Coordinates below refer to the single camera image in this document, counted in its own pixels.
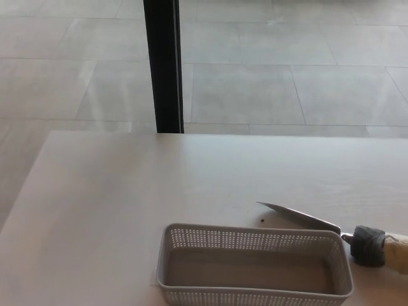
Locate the black vertical frame post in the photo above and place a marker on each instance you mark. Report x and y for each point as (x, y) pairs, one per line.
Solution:
(162, 63)

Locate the grey perforated plastic basket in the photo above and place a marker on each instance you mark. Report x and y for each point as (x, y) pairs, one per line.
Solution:
(248, 274)

